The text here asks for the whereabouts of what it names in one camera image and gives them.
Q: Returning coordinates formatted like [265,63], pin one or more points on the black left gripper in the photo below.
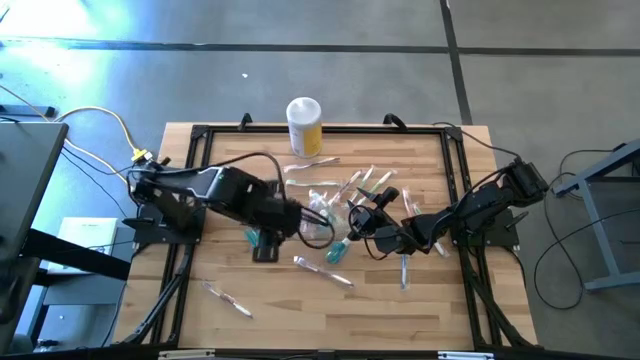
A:
[282,217]

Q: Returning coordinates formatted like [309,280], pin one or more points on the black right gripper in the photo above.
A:
[395,237]

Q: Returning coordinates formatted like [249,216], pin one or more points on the blue mouthwash bottle white cap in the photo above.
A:
[251,237]
[337,252]

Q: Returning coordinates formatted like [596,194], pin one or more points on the white toothbrush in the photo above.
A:
[441,250]
[227,299]

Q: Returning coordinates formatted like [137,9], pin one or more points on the purple toothbrush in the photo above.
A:
[322,271]
[310,165]

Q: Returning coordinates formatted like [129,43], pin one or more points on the clear acrylic organizer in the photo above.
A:
[320,220]

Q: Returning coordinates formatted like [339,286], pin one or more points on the blue toothbrush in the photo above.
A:
[404,272]

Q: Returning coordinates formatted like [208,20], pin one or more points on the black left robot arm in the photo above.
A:
[225,187]

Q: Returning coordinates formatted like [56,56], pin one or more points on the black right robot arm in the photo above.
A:
[480,200]

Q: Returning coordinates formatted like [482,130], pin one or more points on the white wrapped toothbrush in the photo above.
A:
[441,250]

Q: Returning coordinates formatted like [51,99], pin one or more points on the white yellow wipes canister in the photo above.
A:
[305,130]

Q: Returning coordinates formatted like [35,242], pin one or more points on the white box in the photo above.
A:
[85,232]

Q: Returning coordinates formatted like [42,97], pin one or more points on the grey side desk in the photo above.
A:
[590,175]

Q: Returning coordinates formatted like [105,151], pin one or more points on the dark grey desk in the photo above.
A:
[25,175]

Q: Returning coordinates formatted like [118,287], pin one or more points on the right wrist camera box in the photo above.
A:
[364,220]

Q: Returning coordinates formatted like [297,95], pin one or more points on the black aluminium table frame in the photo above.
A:
[325,129]

